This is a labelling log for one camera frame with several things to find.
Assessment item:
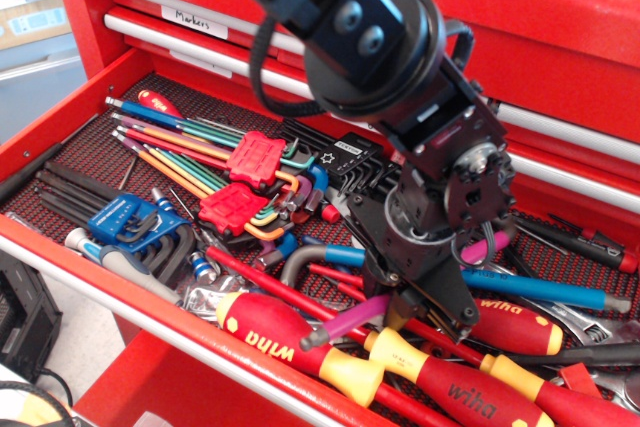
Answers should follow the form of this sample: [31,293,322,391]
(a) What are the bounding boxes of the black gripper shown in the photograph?
[348,166,479,342]

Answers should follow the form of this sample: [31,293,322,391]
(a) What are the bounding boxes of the violet large Allen key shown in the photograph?
[299,230,514,352]

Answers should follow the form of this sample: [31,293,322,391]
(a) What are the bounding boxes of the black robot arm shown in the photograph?
[250,0,514,341]

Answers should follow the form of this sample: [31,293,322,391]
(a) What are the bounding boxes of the blue large Allen key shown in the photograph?
[280,244,632,313]

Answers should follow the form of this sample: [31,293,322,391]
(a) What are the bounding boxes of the black Tekton torx key holder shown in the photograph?
[317,132,383,176]

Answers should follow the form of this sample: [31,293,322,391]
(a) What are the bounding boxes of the lower red hex key holder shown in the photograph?
[198,183,268,236]

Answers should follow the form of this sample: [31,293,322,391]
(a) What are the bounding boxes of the red hex key holder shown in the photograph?
[226,131,286,188]
[198,183,268,236]

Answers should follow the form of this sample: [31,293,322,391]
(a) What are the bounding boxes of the upper red hex key holder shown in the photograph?
[226,131,286,188]

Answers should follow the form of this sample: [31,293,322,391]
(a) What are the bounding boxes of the blue hex key holder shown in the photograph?
[88,193,188,253]

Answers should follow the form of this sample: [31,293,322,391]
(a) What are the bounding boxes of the upper red yellow screwdriver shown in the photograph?
[308,263,565,357]

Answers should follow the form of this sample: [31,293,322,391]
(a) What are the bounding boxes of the large red yellow screwdriver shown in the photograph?
[216,292,384,407]

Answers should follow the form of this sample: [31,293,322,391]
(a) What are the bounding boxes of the right red yellow screwdriver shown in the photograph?
[337,280,640,427]

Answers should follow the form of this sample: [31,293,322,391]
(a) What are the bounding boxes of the middle red yellow screwdriver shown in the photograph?
[207,247,554,426]

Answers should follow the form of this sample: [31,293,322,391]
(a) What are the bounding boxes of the black red pen screwdriver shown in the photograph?
[513,216,639,274]

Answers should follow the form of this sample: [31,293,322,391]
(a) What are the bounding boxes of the silver adjustable wrench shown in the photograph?
[485,264,618,345]

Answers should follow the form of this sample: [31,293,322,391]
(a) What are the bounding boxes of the grey blue screwdriver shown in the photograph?
[64,228,182,306]

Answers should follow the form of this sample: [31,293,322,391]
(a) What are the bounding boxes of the red tool chest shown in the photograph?
[1,0,639,426]

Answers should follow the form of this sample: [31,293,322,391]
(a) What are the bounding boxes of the small red Wiha screwdriver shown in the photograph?
[137,89,182,118]

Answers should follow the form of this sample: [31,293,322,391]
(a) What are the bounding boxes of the black box on floor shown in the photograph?
[1,252,62,382]

